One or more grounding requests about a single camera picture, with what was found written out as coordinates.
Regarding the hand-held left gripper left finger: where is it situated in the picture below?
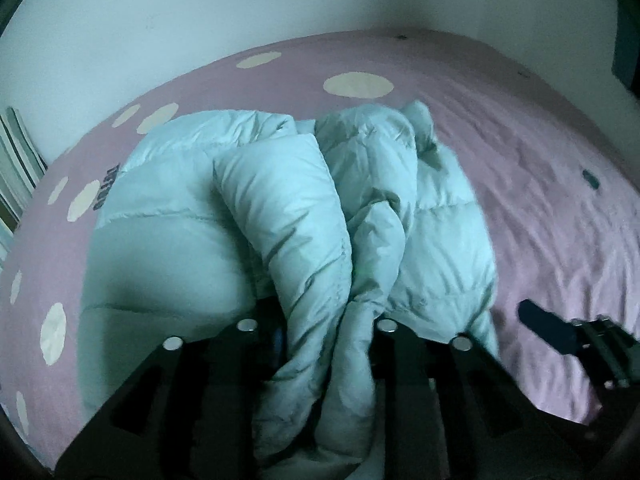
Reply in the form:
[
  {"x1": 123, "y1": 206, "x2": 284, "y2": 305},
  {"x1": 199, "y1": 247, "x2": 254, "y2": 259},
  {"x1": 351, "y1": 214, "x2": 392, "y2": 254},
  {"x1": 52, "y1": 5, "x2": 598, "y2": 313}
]
[{"x1": 55, "y1": 317, "x2": 287, "y2": 480}]

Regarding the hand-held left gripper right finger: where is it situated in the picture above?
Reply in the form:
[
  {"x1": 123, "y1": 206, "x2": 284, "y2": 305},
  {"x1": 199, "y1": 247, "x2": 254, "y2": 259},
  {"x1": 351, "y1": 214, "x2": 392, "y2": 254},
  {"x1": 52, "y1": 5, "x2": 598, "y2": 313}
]
[{"x1": 360, "y1": 317, "x2": 601, "y2": 480}]

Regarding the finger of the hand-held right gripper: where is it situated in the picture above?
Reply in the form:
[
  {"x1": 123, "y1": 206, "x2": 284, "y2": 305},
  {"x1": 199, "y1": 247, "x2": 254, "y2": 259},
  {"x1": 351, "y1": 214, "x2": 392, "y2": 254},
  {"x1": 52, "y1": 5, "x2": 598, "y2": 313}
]
[{"x1": 517, "y1": 299, "x2": 638, "y2": 391}]

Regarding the light blue puffer jacket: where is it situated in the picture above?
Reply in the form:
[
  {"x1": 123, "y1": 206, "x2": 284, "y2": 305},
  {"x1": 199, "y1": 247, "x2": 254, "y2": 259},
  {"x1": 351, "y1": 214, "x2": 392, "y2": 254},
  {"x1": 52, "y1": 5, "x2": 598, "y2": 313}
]
[{"x1": 82, "y1": 100, "x2": 501, "y2": 480}]

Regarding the pink polka dot bed sheet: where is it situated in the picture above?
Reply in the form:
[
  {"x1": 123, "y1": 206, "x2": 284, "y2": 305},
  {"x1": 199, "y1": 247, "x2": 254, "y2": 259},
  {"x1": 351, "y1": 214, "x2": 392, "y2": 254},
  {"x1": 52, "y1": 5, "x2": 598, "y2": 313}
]
[{"x1": 0, "y1": 27, "x2": 640, "y2": 476}]

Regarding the striped bedding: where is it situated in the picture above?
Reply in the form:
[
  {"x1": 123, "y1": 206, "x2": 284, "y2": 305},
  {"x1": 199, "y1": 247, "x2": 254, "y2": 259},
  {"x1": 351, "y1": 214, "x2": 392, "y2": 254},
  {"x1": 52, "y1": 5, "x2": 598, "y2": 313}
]
[{"x1": 0, "y1": 106, "x2": 49, "y2": 256}]

